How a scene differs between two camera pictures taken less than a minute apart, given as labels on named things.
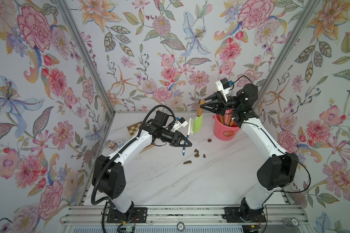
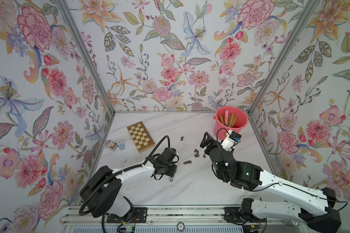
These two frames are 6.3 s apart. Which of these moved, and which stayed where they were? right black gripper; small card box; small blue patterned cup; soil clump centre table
Moved: right black gripper
Stayed: small card box; soil clump centre table; small blue patterned cup
